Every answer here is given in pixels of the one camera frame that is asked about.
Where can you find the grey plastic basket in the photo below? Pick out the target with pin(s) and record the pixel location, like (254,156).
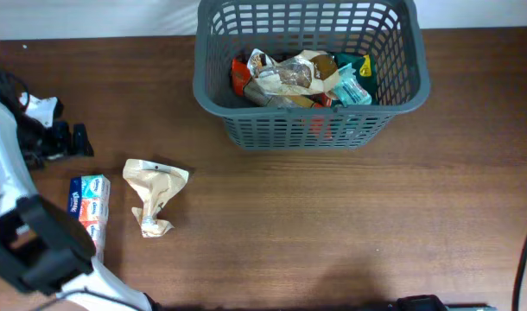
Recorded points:
(387,30)

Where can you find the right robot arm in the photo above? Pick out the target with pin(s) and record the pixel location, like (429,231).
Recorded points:
(433,303)

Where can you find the green Nescafe coffee bag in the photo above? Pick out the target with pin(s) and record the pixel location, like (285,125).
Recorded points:
(365,70)

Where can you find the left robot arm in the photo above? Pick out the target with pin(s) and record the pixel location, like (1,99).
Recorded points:
(42,248)

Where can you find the orange spaghetti pasta packet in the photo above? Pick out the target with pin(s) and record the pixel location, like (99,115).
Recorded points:
(244,85)

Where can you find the beige paper bag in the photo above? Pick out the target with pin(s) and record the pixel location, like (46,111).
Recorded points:
(156,184)

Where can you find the Kleenex tissue multipack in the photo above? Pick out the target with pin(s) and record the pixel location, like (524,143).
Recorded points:
(88,202)

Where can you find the small light green packet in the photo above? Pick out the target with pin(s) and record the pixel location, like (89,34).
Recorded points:
(348,91)

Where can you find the beige brown snack bag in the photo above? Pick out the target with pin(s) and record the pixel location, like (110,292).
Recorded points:
(308,73)

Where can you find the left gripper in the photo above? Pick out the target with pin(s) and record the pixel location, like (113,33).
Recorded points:
(62,139)

